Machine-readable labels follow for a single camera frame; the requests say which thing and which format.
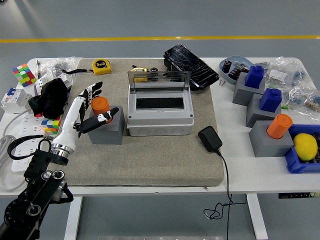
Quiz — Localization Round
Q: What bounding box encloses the blue plastic block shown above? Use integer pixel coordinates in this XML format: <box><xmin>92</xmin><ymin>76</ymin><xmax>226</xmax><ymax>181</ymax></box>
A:
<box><xmin>259</xmin><ymin>87</ymin><xmax>283</xmax><ymax>112</ymax></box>
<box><xmin>244</xmin><ymin>65</ymin><xmax>265</xmax><ymax>89</ymax></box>

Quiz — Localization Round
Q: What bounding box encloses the black glossy case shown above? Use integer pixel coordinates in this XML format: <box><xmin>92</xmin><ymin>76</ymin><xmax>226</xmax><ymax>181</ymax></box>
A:
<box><xmin>163</xmin><ymin>43</ymin><xmax>220</xmax><ymax>91</ymax></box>

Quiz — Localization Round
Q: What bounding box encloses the black cloth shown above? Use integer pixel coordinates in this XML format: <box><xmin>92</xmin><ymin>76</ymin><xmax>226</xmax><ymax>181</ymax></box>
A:
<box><xmin>27</xmin><ymin>77</ymin><xmax>70</xmax><ymax>119</ymax></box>

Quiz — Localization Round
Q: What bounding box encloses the black power adapter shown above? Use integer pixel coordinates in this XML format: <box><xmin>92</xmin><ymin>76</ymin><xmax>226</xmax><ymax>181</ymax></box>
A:
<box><xmin>197</xmin><ymin>125</ymin><xmax>223</xmax><ymax>154</ymax></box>

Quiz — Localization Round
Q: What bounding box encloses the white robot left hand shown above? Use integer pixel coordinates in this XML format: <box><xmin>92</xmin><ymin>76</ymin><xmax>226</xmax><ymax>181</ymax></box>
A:
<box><xmin>51</xmin><ymin>81</ymin><xmax>120</xmax><ymax>153</ymax></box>

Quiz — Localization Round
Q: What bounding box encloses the black desk control panel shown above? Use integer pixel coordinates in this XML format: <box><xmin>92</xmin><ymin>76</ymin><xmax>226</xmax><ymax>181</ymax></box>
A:
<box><xmin>278</xmin><ymin>191</ymin><xmax>320</xmax><ymax>200</ymax></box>

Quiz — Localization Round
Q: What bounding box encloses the white circuit breaker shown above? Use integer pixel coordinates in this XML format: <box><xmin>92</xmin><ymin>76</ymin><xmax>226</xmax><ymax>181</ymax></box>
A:
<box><xmin>0</xmin><ymin>87</ymin><xmax>33</xmax><ymax>115</ymax></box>

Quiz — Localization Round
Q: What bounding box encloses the colourful puzzle cube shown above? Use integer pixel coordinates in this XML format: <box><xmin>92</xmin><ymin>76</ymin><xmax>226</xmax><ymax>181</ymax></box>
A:
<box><xmin>40</xmin><ymin>116</ymin><xmax>62</xmax><ymax>136</ymax></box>
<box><xmin>12</xmin><ymin>63</ymin><xmax>36</xmax><ymax>88</ymax></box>

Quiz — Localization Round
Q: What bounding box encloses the brown capacitor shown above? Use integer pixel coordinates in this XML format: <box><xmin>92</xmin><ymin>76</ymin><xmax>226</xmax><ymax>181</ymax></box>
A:
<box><xmin>227</xmin><ymin>66</ymin><xmax>242</xmax><ymax>79</ymax></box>

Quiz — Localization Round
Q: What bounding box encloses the grey block holder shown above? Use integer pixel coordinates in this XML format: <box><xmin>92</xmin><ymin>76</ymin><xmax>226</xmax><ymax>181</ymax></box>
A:
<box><xmin>245</xmin><ymin>92</ymin><xmax>283</xmax><ymax>128</ymax></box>
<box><xmin>87</xmin><ymin>105</ymin><xmax>125</xmax><ymax>145</ymax></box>
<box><xmin>232</xmin><ymin>72</ymin><xmax>266</xmax><ymax>106</ymax></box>
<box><xmin>248</xmin><ymin>120</ymin><xmax>295</xmax><ymax>158</ymax></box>

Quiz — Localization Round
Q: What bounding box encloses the blue-grey dish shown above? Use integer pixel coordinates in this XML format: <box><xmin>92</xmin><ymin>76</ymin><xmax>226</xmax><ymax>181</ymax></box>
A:
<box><xmin>219</xmin><ymin>55</ymin><xmax>255</xmax><ymax>85</ymax></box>

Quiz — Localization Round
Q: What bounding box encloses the grey-brown fabric mat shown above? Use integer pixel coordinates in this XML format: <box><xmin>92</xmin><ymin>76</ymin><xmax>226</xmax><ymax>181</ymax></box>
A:
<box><xmin>47</xmin><ymin>57</ymin><xmax>225</xmax><ymax>188</ymax></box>

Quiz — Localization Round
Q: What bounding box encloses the plastic bag of resistors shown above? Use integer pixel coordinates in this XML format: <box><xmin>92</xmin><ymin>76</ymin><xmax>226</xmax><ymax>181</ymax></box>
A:
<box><xmin>254</xmin><ymin>56</ymin><xmax>307</xmax><ymax>88</ymax></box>
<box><xmin>284</xmin><ymin>86</ymin><xmax>320</xmax><ymax>121</ymax></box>

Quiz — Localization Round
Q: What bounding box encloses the orange cylinder battery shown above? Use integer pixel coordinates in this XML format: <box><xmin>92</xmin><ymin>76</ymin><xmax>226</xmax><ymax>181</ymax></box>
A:
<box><xmin>266</xmin><ymin>113</ymin><xmax>294</xmax><ymax>140</ymax></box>
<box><xmin>90</xmin><ymin>97</ymin><xmax>112</xmax><ymax>125</ymax></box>

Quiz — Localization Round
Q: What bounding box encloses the black adapter cord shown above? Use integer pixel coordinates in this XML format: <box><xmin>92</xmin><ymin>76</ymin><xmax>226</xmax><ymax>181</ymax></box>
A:
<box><xmin>203</xmin><ymin>149</ymin><xmax>247</xmax><ymax>240</ymax></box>

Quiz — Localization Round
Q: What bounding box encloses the clear plastic bag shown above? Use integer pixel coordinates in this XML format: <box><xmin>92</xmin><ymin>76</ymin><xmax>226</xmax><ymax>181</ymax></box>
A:
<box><xmin>37</xmin><ymin>56</ymin><xmax>82</xmax><ymax>76</ymax></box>

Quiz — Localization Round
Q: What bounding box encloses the yellow lemon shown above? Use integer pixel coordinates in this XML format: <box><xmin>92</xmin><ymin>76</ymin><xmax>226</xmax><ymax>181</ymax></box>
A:
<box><xmin>292</xmin><ymin>133</ymin><xmax>318</xmax><ymax>162</ymax></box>

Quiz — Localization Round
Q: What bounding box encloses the yellow round tape measure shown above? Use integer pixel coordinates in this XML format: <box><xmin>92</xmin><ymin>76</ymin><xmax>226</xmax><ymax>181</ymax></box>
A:
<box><xmin>131</xmin><ymin>64</ymin><xmax>151</xmax><ymax>73</ymax></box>

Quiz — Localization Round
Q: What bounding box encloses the white cardboard package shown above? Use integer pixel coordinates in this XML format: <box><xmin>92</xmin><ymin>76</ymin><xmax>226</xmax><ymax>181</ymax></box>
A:
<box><xmin>33</xmin><ymin>69</ymin><xmax>76</xmax><ymax>97</ymax></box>

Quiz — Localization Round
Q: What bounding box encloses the white table leg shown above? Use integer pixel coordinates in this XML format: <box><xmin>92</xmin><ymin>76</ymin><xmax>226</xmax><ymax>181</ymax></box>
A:
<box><xmin>64</xmin><ymin>196</ymin><xmax>83</xmax><ymax>240</ymax></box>
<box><xmin>246</xmin><ymin>194</ymin><xmax>269</xmax><ymax>240</ymax></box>

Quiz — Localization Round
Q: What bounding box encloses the blue plastic bin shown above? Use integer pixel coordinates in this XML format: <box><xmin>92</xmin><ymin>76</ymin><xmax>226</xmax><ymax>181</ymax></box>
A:
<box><xmin>284</xmin><ymin>124</ymin><xmax>320</xmax><ymax>174</ymax></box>

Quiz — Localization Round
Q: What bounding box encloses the yellow square tape measure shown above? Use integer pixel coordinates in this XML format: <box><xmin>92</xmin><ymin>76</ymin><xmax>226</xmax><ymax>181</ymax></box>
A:
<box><xmin>61</xmin><ymin>58</ymin><xmax>113</xmax><ymax>76</ymax></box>

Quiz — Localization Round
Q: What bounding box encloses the grey electrical junction box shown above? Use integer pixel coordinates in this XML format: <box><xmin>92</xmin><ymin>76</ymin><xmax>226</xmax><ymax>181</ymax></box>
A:
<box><xmin>126</xmin><ymin>84</ymin><xmax>195</xmax><ymax>137</ymax></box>

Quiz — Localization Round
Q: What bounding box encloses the white power strip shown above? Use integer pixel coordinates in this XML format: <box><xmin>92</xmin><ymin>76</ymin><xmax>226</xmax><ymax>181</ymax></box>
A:
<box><xmin>11</xmin><ymin>113</ymin><xmax>63</xmax><ymax>173</ymax></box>

